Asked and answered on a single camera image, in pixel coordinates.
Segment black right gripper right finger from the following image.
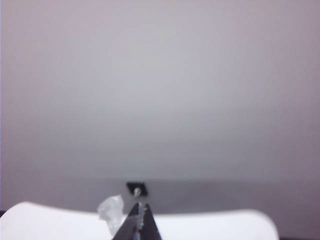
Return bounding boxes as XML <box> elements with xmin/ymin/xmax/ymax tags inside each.
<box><xmin>140</xmin><ymin>202</ymin><xmax>162</xmax><ymax>240</ymax></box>

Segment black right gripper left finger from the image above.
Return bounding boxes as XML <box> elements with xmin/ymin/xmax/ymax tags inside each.
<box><xmin>113</xmin><ymin>202</ymin><xmax>140</xmax><ymax>240</ymax></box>

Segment crumpled clear tape wad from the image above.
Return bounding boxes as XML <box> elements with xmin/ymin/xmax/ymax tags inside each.
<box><xmin>96</xmin><ymin>194</ymin><xmax>125</xmax><ymax>236</ymax></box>

